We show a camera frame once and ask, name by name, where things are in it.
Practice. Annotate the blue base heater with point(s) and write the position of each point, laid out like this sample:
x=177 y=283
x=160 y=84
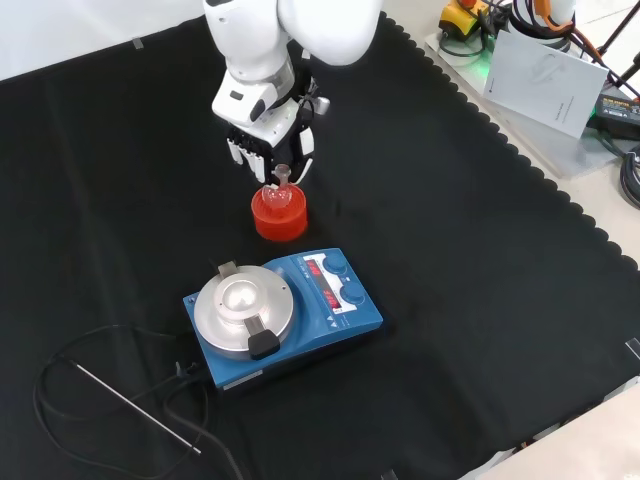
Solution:
x=350 y=320

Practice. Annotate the grey base plate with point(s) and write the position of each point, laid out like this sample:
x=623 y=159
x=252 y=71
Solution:
x=560 y=155

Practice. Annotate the black tripod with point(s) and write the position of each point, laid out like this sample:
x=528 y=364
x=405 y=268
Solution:
x=617 y=29

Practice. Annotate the clear tape piece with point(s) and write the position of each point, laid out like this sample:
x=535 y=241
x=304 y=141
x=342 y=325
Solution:
x=389 y=475
x=634 y=348
x=137 y=44

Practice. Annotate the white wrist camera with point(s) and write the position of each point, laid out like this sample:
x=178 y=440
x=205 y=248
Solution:
x=237 y=97

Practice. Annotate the metal probe rod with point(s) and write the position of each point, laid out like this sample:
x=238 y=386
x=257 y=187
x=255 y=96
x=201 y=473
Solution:
x=135 y=406

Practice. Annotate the black power adapter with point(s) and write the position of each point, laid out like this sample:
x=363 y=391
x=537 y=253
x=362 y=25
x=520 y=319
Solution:
x=617 y=112

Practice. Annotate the yellow stop button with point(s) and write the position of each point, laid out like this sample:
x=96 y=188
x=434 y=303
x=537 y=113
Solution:
x=462 y=17

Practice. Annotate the orange plastic flask stand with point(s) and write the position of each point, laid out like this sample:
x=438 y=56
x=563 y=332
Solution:
x=280 y=231

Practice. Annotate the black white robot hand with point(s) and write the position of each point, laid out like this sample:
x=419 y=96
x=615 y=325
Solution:
x=285 y=130

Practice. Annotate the black cloth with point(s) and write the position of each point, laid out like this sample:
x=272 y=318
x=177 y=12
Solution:
x=450 y=250

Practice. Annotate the clear round-bottom flask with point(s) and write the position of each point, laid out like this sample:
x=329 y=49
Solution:
x=277 y=200

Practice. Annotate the white paper booklet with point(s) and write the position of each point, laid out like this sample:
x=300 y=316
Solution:
x=545 y=85

